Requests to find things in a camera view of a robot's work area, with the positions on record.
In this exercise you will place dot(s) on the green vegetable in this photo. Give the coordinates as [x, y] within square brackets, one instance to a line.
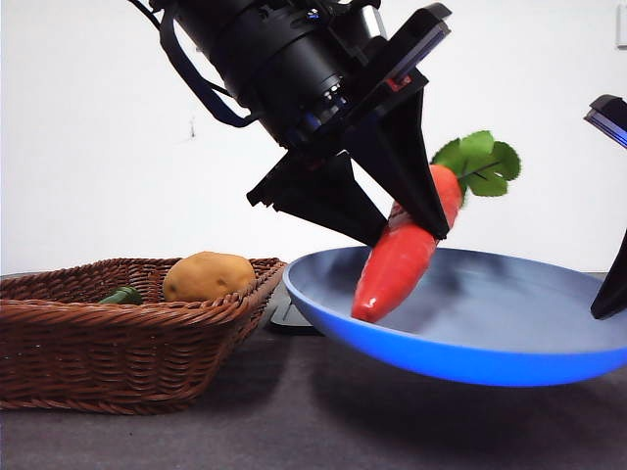
[122, 296]

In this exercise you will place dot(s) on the blue round plate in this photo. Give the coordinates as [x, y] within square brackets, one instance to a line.
[490, 318]

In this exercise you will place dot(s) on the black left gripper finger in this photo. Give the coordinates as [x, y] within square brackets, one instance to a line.
[328, 196]
[411, 171]

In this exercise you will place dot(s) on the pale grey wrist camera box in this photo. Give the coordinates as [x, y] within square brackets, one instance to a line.
[374, 22]

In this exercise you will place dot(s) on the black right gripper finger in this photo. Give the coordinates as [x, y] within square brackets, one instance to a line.
[612, 294]

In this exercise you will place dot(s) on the orange carrot with green leaves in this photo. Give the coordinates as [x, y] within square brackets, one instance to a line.
[397, 267]

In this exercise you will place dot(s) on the yellow-brown potato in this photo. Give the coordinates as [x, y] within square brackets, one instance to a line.
[208, 276]

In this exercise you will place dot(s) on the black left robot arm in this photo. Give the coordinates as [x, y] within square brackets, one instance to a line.
[274, 63]

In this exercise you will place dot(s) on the brown wicker basket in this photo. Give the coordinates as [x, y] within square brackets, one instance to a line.
[112, 352]

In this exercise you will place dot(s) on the black flat tray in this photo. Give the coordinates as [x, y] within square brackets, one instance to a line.
[289, 322]

